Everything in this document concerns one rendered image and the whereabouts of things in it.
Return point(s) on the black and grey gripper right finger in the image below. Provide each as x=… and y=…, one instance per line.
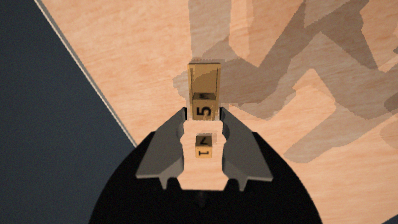
x=260, y=170

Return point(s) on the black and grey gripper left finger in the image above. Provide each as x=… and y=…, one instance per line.
x=147, y=168

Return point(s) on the wooden number cube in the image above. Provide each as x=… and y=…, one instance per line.
x=203, y=147
x=203, y=106

